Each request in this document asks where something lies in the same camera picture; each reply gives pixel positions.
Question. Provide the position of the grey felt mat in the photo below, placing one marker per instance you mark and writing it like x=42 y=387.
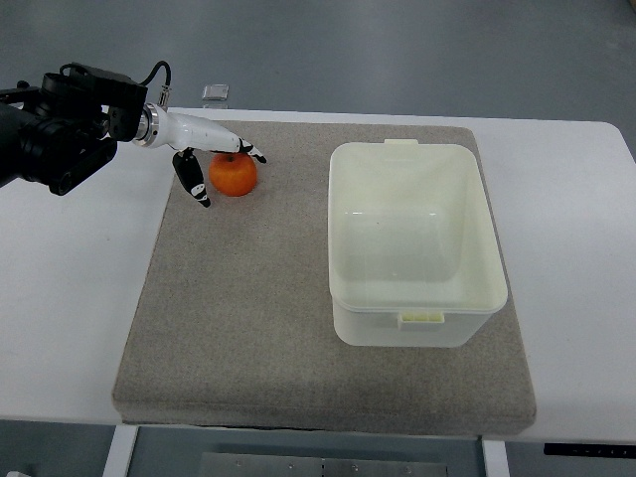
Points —
x=234 y=323

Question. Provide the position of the black table control panel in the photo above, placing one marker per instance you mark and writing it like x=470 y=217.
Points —
x=590 y=450

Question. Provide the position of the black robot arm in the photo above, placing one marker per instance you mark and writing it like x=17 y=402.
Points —
x=63 y=131

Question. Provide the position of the orange fruit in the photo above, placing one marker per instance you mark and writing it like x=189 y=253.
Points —
x=232 y=175

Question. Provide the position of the white right table leg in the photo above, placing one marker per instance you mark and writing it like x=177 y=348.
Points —
x=495 y=458

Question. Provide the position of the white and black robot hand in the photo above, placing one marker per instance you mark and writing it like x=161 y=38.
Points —
x=187 y=133

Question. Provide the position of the white left table leg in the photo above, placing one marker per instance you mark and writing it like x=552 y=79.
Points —
x=120 y=451

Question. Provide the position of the small clear floor plate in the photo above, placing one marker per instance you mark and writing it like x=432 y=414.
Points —
x=215 y=92

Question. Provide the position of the white plastic box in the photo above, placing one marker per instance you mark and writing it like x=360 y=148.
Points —
x=414 y=259

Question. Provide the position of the white table leg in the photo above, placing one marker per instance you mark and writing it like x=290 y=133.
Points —
x=120 y=451
x=495 y=458

